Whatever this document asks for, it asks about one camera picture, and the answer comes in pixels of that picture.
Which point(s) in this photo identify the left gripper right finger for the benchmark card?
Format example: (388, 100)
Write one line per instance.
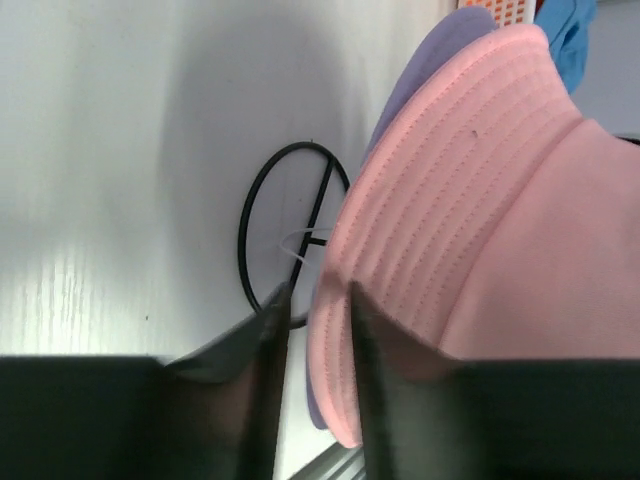
(424, 415)

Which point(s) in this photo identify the white plastic basket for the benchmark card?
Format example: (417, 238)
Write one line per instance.
(505, 12)

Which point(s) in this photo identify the purple bucket hat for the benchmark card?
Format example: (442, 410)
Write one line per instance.
(445, 40)

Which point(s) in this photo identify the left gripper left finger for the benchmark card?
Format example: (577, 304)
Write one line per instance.
(212, 414)

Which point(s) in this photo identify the pink bucket hat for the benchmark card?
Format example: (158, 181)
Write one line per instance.
(491, 220)

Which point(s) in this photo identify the blue bucket hat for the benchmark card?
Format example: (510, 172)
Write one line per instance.
(566, 24)

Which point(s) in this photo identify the aluminium mounting rail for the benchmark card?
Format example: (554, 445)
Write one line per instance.
(335, 463)

